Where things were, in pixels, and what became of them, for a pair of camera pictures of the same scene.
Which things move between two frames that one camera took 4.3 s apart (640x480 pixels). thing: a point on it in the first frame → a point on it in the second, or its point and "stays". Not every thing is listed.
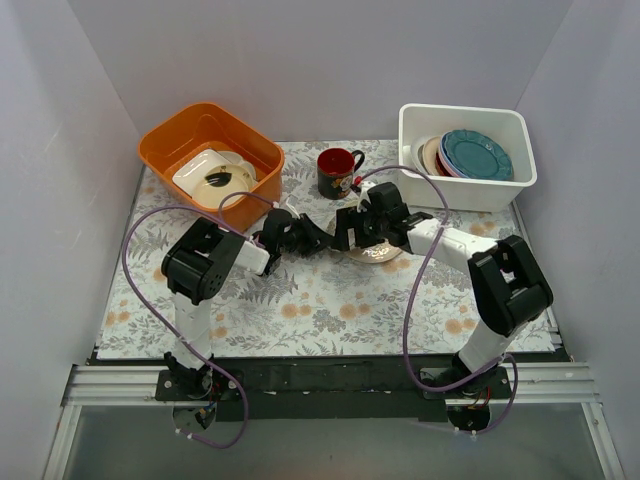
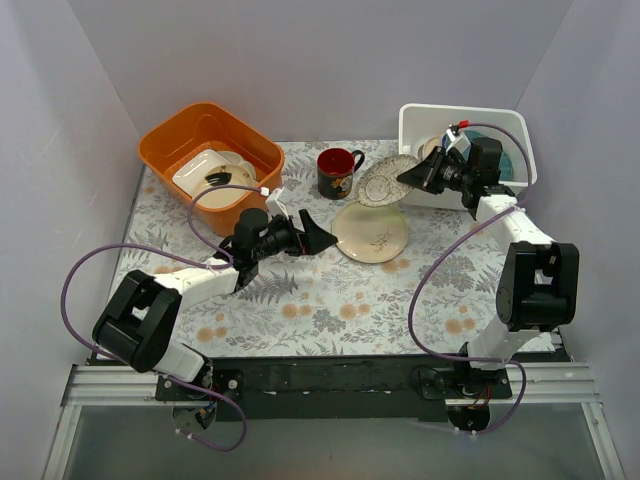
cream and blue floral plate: x=429 y=155 stays
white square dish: x=188 y=175 stays
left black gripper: x=306 y=235 stays
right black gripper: x=345 y=228 → x=431 y=169
